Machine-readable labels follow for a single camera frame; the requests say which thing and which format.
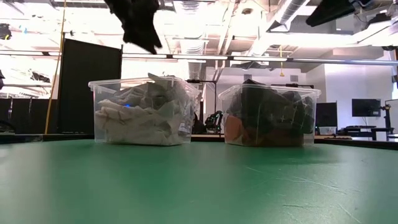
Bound clear plastic bin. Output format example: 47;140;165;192
88;75;202;147
218;81;323;148

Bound light gray towel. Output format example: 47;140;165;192
112;86;150;108

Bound yellow cable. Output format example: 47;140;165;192
44;0;68;135

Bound small clear background bin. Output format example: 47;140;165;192
318;125;338;136

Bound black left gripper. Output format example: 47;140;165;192
104;0;163;55

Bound small grey cloth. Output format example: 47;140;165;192
146;72;191;131

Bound yellow hanging cord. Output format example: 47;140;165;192
279;45;286;78

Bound green table mat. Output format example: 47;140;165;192
0;139;398;224

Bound black computer monitor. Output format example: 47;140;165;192
315;101;339;128
351;98;382;118

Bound black standing panel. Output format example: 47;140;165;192
57;32;124;135

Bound black background desk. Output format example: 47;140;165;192
336;124;396;142

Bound black wall fixture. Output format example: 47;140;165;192
30;71;51;84

